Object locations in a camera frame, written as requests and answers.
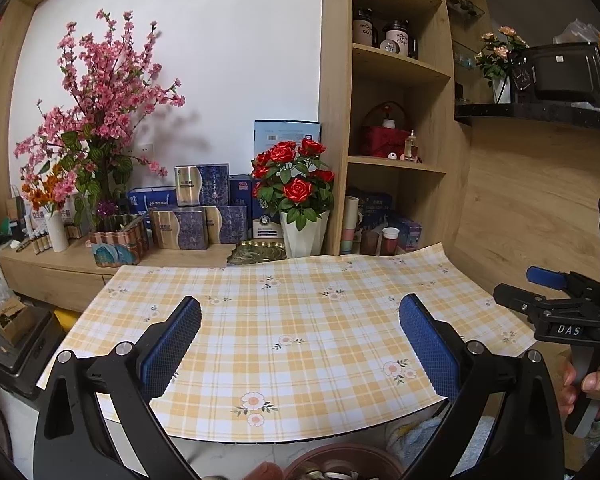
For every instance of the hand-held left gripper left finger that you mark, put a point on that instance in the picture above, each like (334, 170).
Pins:
(172, 347)

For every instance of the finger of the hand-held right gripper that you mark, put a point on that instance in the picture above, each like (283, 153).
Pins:
(542, 276)
(515, 297)

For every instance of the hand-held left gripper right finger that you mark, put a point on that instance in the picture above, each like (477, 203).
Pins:
(430, 350)

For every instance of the maroon plastic bin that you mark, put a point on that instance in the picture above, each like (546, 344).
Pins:
(380, 455)

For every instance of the striped basket planter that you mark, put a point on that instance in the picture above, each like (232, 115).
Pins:
(117, 247)

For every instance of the red cup with white rim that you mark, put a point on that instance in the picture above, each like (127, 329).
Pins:
(390, 242)

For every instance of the small blue shelf box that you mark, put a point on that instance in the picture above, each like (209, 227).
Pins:
(409, 234)

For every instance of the gold blue gift box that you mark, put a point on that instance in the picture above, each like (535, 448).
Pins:
(202, 185)
(227, 224)
(180, 227)

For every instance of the yellow plaid tablecloth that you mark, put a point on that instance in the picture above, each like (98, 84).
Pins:
(290, 320)

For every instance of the brown cup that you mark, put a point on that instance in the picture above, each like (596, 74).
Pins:
(371, 244)

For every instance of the gold tray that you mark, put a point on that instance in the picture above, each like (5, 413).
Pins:
(257, 252)

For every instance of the blue box with white band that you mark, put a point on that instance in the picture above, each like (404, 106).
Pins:
(150, 202)

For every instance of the stack of pastel cups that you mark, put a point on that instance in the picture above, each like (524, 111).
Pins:
(351, 225)

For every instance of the black storage case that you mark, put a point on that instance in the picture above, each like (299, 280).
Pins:
(25, 360)

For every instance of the large blue shelf box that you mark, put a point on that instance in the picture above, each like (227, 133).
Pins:
(377, 207)

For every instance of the purple artificial flowers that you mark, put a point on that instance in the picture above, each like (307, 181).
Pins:
(107, 207)

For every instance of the person's left foot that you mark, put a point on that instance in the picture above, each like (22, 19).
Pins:
(266, 472)

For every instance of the black counter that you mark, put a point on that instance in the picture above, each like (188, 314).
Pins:
(530, 117)

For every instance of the tall white vase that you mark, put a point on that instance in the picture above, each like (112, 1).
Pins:
(57, 232)

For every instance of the small cardboard box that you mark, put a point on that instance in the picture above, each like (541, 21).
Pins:
(10, 320)

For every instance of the dark blue red-label box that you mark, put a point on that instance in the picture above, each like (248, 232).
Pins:
(240, 195)

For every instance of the dark blue script box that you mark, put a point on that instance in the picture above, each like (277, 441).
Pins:
(260, 205)

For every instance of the white faceted vase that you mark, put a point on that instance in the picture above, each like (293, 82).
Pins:
(305, 237)

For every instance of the row of small brown bottles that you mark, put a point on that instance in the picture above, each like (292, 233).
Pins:
(37, 242)

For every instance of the glass perfume bottle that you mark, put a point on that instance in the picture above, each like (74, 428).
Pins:
(411, 147)

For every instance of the orange artificial flowers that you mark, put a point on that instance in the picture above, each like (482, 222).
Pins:
(47, 190)

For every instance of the black microwave oven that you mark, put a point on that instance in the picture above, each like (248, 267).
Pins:
(560, 75)

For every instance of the red artificial roses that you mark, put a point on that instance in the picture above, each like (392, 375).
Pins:
(297, 187)

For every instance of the red basket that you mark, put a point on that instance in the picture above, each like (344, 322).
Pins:
(382, 140)

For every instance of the small paper bag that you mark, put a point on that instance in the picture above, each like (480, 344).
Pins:
(15, 202)

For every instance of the pink artificial roses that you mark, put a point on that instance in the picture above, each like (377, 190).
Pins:
(500, 52)

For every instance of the white plastic bag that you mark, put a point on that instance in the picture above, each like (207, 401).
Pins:
(577, 32)

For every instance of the light blue white box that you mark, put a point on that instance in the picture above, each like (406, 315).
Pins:
(285, 132)

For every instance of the pink artificial blossom plant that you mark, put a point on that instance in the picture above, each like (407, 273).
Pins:
(105, 95)

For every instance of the wooden shelf unit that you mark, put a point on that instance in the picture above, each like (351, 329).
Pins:
(337, 85)

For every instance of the white jar with dark lid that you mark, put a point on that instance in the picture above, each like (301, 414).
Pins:
(397, 40)
(364, 30)

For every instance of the white wall socket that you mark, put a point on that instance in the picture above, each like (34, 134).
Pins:
(144, 149)

